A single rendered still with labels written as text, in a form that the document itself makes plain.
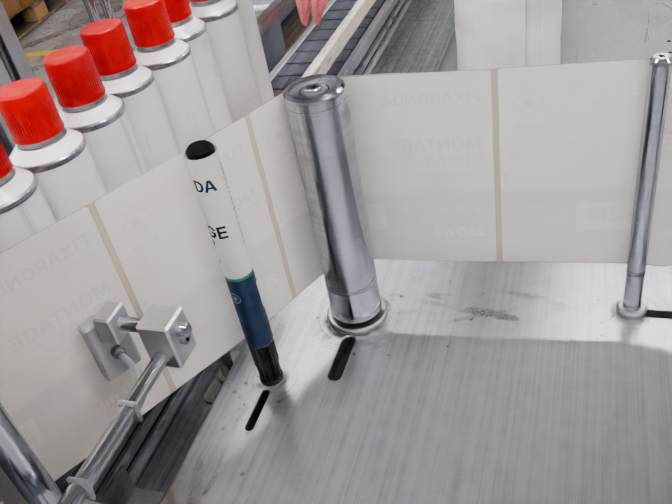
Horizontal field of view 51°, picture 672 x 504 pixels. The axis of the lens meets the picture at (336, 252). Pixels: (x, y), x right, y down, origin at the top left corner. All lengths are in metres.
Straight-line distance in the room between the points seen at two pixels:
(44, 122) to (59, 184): 0.04
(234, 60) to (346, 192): 0.29
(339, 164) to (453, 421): 0.18
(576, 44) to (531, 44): 0.47
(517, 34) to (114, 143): 0.31
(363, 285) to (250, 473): 0.15
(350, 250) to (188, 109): 0.22
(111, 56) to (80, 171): 0.11
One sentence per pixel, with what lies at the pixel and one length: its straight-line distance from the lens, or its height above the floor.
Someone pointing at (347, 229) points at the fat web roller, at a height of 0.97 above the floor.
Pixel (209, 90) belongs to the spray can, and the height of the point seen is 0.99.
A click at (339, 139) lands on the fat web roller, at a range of 0.43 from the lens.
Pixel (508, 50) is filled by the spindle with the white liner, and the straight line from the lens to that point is 0.59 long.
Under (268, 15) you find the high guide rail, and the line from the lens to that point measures 0.92.
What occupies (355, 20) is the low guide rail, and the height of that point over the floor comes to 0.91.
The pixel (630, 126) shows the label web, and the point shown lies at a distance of 0.46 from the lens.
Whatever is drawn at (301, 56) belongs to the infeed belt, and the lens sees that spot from 1.00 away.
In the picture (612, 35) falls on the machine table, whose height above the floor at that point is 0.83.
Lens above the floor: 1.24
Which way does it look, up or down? 37 degrees down
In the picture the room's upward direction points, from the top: 12 degrees counter-clockwise
